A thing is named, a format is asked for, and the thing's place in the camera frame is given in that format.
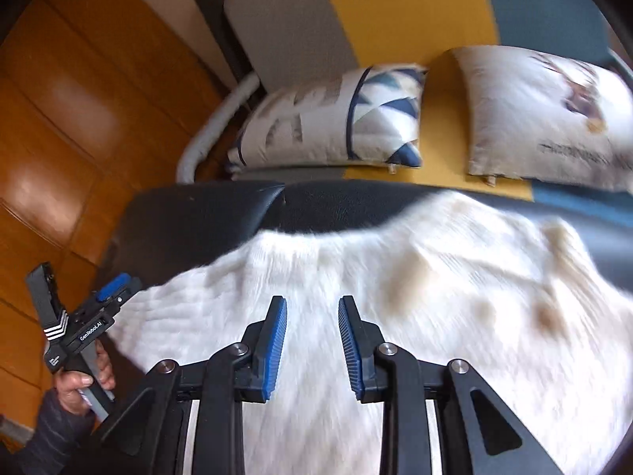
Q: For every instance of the person's left forearm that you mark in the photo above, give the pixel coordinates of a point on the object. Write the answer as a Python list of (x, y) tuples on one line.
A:
[(57, 435)]

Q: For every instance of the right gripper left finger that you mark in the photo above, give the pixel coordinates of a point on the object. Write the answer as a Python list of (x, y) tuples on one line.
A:
[(189, 419)]

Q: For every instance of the black leather ottoman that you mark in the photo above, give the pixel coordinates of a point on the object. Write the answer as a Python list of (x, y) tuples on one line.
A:
[(169, 230)]

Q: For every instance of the grey yellow blue sofa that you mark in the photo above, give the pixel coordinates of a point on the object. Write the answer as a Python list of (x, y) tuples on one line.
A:
[(286, 42)]

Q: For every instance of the geometric print pillow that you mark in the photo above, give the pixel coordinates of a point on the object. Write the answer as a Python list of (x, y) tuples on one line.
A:
[(365, 116)]

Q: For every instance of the person's left hand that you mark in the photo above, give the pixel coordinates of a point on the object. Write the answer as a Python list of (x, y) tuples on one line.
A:
[(68, 383)]

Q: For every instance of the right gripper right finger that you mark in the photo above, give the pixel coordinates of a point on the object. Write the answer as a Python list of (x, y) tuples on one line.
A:
[(447, 415)]

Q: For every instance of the cream knitted sweater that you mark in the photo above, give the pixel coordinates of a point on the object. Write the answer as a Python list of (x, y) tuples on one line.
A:
[(449, 277)]

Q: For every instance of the deer print pillow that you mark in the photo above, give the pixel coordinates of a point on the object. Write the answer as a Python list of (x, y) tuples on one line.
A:
[(540, 116)]

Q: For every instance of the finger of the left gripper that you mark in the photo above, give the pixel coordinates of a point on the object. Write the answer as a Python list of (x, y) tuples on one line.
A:
[(119, 290)]

